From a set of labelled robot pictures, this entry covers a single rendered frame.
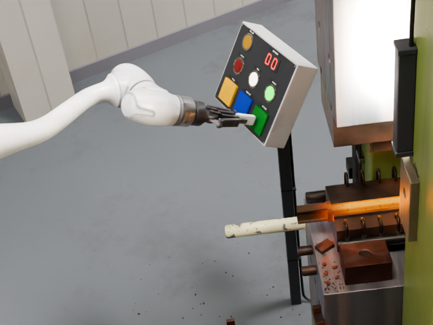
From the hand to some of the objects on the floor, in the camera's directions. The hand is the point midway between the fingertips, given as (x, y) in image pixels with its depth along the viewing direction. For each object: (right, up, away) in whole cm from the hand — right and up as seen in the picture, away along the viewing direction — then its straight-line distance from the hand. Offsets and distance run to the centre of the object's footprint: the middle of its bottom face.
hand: (244, 118), depth 249 cm
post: (+23, -69, +76) cm, 105 cm away
